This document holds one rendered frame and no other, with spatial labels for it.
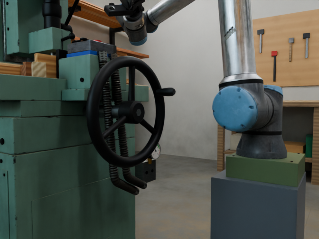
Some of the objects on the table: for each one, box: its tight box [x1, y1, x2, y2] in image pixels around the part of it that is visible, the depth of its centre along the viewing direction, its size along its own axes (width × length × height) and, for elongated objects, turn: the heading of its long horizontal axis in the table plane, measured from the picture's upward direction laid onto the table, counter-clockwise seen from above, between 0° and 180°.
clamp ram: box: [56, 49, 68, 79], centre depth 85 cm, size 9×8×9 cm
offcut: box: [31, 62, 47, 78], centre depth 73 cm, size 4×3×4 cm
